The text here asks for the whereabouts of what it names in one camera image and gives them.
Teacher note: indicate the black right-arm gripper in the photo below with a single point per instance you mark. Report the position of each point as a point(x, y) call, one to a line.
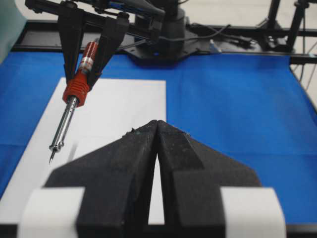
point(71, 29)

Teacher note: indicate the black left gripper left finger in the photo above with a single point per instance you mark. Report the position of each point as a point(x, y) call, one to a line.
point(118, 180)

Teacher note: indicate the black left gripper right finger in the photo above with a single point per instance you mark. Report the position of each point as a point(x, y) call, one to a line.
point(191, 177)

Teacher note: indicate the red handled soldering iron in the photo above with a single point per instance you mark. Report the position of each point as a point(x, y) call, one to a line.
point(74, 96)

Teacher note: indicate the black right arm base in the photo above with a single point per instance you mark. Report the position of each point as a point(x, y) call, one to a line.
point(166, 52)

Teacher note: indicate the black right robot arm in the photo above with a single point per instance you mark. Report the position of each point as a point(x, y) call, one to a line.
point(142, 19)

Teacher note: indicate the white foam base board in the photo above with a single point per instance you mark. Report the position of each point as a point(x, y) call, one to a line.
point(113, 108)

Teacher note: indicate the green backdrop curtain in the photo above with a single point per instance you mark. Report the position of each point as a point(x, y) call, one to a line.
point(12, 23)

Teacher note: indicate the blue table cloth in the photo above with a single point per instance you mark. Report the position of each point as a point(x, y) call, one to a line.
point(248, 107)

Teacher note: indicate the black aluminium frame rail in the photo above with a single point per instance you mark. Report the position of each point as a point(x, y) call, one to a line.
point(43, 36)

